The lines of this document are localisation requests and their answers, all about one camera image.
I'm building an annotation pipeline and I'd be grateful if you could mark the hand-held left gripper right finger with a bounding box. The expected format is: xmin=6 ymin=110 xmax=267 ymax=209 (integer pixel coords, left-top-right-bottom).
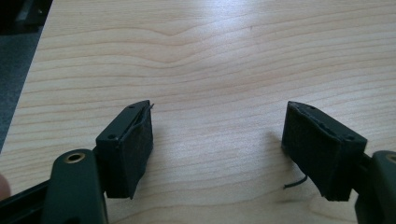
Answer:
xmin=281 ymin=100 xmax=369 ymax=203

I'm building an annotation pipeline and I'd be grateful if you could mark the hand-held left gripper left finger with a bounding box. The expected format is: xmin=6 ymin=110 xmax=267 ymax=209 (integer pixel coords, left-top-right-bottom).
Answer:
xmin=94 ymin=99 xmax=155 ymax=201

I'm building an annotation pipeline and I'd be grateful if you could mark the dark metal stand base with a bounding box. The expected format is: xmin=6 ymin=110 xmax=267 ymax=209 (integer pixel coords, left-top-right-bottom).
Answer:
xmin=0 ymin=0 xmax=54 ymax=35

